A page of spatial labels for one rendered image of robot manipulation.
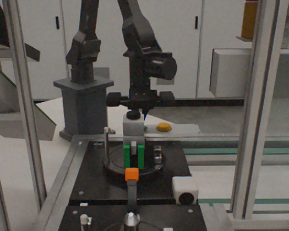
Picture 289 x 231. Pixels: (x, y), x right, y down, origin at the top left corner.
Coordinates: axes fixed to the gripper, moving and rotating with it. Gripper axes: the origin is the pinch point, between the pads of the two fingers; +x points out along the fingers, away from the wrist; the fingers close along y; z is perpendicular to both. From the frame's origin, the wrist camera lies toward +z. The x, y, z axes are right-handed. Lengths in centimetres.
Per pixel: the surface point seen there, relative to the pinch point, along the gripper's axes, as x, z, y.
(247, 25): -27.4, 34.4, 15.4
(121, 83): 65, -277, -21
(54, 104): 13, -51, -40
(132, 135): -5.3, 23.9, -1.8
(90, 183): 3.2, 28.2, -10.5
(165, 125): 3.0, 0.3, 7.1
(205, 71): 52, -277, 82
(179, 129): 4.3, 0.4, 11.1
